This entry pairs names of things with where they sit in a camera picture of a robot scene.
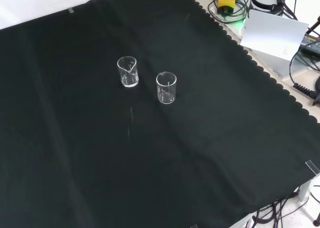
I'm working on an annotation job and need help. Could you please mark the black tripod leg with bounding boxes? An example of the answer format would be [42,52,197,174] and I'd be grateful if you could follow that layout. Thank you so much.
[306,14,320,35]

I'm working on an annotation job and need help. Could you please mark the pale board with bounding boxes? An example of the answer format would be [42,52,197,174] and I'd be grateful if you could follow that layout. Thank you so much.
[239,9,310,63]

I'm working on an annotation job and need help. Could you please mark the black coiled cable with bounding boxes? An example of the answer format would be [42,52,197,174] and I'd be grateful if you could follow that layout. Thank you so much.
[289,41,320,106]

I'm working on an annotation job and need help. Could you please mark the yellow stop button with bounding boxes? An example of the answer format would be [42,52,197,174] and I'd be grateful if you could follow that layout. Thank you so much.
[216,0,237,15]

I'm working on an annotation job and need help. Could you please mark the black cables by arm base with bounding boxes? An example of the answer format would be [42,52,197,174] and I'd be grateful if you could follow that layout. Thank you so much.
[264,0,301,21]

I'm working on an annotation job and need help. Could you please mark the black bench cloth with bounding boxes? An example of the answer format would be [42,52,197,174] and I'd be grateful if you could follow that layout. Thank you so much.
[0,0,320,228]

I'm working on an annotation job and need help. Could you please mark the black floor cable bundle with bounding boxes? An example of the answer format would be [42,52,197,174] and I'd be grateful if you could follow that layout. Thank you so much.
[246,185,320,228]

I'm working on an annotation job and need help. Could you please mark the white bench frame bracket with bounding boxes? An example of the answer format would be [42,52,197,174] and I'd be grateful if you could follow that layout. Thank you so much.
[298,175,320,202]

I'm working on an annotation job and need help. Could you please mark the black power adapter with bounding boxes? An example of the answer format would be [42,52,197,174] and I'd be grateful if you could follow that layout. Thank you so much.
[299,32,320,55]

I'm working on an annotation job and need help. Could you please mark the green cable loop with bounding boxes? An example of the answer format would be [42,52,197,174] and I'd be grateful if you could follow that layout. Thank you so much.
[207,0,249,24]

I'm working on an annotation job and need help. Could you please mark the clear glass beaker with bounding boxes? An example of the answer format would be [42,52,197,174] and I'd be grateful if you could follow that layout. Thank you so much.
[155,71,178,105]
[116,55,139,88]

